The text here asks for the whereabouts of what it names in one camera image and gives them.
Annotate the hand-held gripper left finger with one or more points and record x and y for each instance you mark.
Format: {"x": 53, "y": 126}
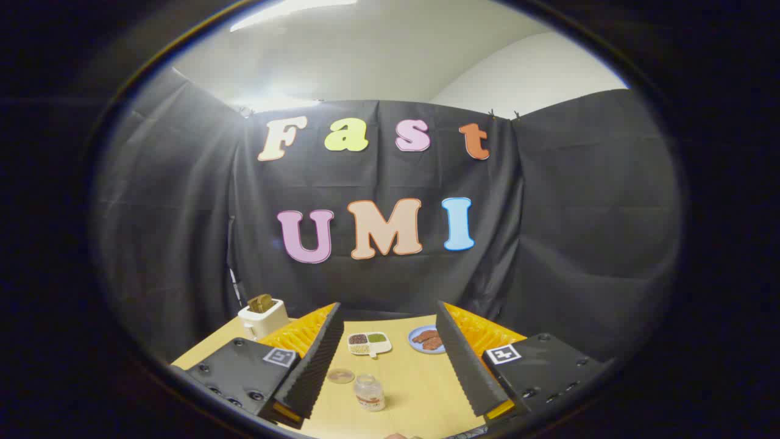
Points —
{"x": 317, "y": 372}

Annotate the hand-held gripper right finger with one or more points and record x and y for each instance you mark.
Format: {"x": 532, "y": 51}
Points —
{"x": 466, "y": 372}

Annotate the round wooden coaster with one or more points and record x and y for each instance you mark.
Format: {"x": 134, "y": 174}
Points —
{"x": 340, "y": 376}

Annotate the clear juice bottle cherry label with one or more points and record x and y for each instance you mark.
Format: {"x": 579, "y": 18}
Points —
{"x": 369, "y": 393}

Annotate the wooden table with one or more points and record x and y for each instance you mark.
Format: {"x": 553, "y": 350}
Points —
{"x": 420, "y": 390}

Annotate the brown meat slices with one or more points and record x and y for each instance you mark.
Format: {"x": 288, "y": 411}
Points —
{"x": 428, "y": 339}

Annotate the blue plate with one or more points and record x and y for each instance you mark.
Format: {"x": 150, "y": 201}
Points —
{"x": 417, "y": 346}

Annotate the white divided dish with beans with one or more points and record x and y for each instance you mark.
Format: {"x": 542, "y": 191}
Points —
{"x": 368, "y": 343}

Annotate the cream toaster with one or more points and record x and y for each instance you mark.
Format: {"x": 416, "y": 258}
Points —
{"x": 265, "y": 322}

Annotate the toast slices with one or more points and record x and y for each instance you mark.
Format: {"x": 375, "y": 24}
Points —
{"x": 261, "y": 303}

